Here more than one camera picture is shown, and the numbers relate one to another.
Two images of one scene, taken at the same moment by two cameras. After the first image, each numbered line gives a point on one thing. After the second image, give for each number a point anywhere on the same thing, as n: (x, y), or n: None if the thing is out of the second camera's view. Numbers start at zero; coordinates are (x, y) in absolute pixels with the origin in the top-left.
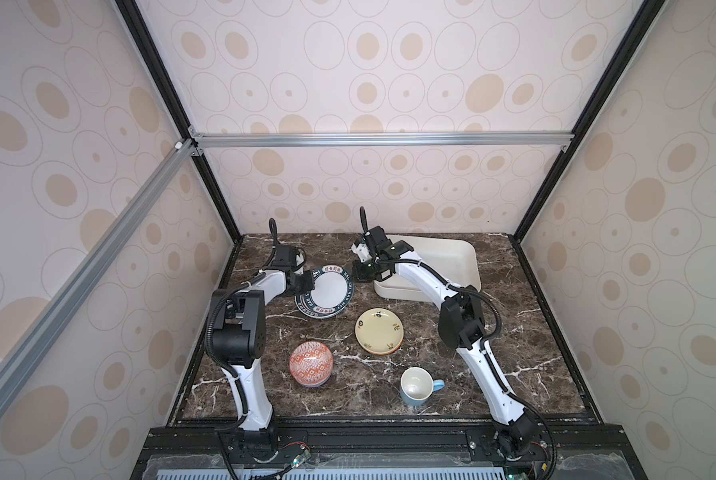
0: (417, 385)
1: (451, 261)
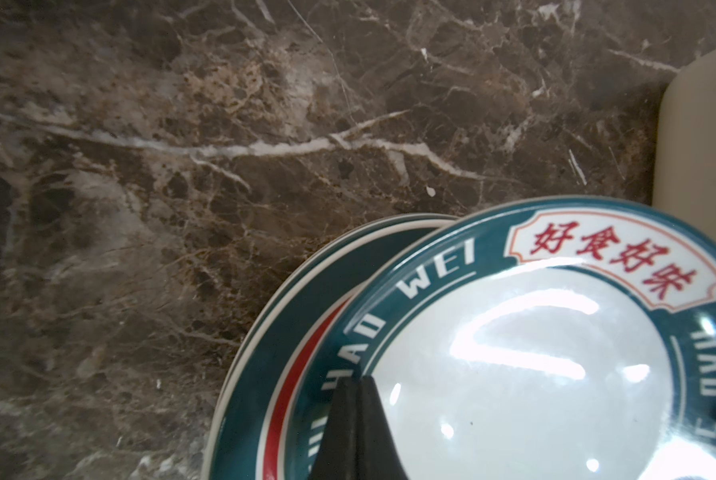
0: None
1: (697, 168)
